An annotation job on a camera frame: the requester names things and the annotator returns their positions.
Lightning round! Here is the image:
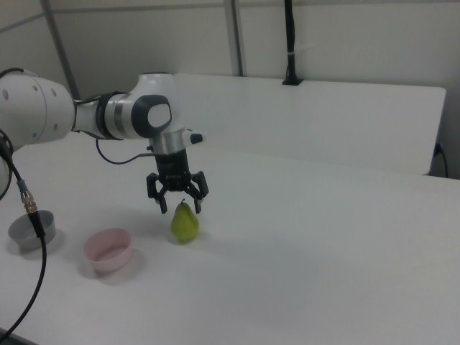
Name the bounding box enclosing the white side table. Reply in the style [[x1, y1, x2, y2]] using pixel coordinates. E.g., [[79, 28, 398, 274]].
[[171, 73, 447, 176]]

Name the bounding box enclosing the grey metal corner partition post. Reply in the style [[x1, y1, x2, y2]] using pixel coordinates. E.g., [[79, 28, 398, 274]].
[[44, 0, 83, 101]]

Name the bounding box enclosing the black power cable with plug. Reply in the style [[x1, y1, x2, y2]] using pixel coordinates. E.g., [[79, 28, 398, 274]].
[[434, 142, 449, 178]]

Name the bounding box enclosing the green pear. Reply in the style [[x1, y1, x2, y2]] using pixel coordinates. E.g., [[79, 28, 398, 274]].
[[170, 198, 200, 242]]

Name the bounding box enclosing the black clamped camera pole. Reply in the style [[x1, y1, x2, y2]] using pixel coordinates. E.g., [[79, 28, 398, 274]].
[[281, 0, 305, 86]]

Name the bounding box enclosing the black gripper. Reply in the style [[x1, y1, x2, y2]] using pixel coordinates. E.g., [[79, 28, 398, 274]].
[[145, 148, 211, 216]]

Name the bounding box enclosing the pink plastic bowl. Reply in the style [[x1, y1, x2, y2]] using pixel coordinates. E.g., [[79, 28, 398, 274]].
[[83, 227, 133, 273]]

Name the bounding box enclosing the thick black cable brass connector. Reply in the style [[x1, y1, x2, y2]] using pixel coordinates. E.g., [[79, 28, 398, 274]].
[[0, 129, 48, 338]]

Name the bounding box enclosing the grey plastic bowl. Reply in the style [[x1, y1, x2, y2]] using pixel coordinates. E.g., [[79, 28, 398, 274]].
[[8, 210, 58, 252]]

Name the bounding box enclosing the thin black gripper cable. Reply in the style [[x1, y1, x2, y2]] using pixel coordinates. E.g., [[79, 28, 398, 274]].
[[73, 92, 157, 165]]

